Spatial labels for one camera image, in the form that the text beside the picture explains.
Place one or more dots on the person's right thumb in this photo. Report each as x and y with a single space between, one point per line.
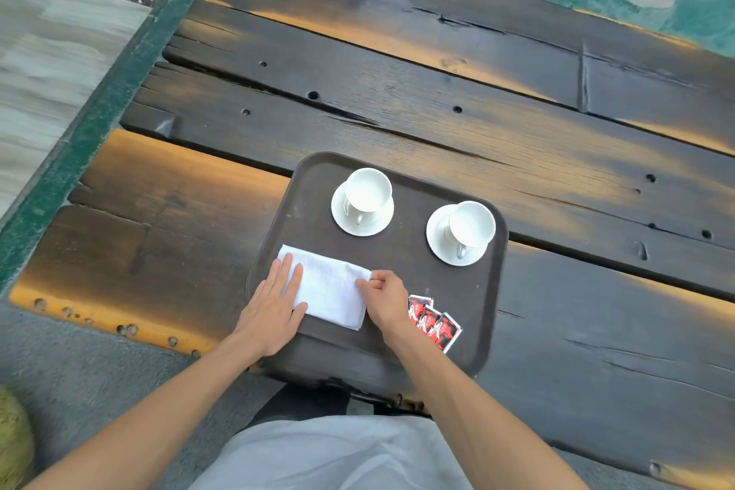
364 288

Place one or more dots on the person's left hand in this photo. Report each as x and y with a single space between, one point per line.
269 316

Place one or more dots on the dark brown serving tray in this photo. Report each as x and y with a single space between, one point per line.
396 271

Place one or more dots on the person's white shirt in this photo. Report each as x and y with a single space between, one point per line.
333 455

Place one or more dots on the white cloth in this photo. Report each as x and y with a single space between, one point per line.
330 288

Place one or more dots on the person's right forearm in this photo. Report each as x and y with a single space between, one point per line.
471 415

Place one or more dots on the person's left middle finger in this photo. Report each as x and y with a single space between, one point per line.
282 276

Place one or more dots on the person's left thumb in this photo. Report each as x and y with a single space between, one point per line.
301 314

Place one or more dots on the white ceramic saucer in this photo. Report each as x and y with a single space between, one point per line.
379 222
439 237

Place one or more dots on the person's right hand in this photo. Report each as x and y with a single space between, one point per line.
388 303

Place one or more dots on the red and white sachet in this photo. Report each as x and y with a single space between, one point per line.
447 333
430 320
418 307

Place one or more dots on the person's dark trousers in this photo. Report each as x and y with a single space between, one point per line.
298 403

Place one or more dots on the white ceramic cup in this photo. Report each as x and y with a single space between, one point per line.
367 191
472 224

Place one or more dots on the person's left forearm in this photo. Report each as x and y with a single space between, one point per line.
143 426

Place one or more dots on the green round fruit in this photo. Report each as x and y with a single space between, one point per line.
14 443

